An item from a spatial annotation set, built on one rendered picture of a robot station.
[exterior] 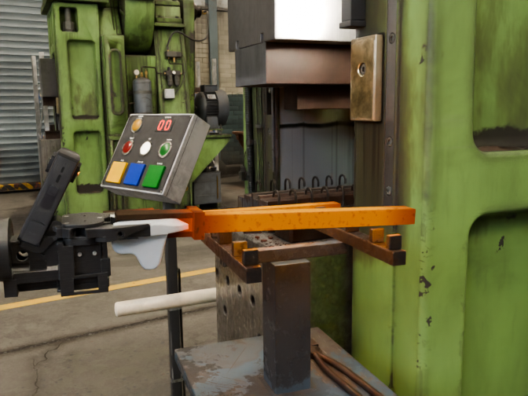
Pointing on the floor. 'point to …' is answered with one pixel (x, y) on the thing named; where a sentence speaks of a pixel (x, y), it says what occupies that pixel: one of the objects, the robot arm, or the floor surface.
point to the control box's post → (173, 310)
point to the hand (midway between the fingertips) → (176, 219)
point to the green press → (123, 91)
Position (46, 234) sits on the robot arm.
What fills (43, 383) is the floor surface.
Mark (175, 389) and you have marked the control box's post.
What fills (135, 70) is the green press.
